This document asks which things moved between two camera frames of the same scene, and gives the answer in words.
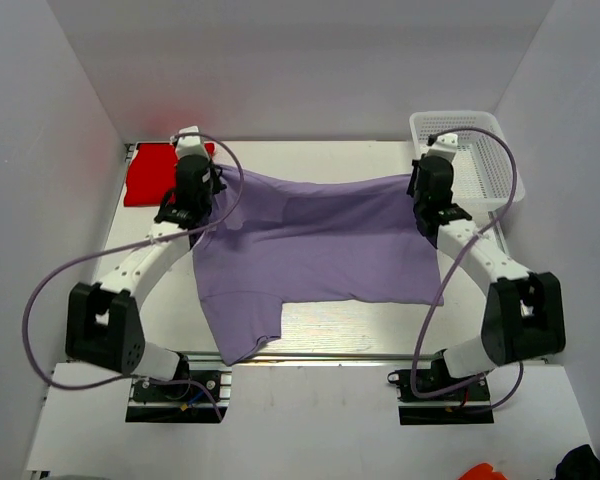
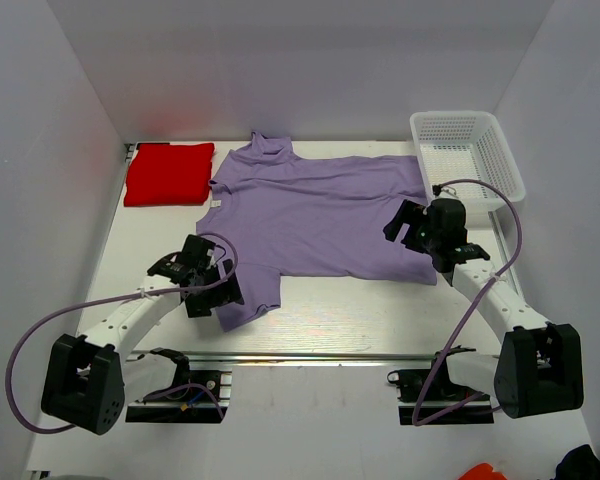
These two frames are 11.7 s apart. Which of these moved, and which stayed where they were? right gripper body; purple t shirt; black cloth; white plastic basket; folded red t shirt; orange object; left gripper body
Moved: left gripper body; purple t shirt; right gripper body
Stayed: white plastic basket; orange object; folded red t shirt; black cloth
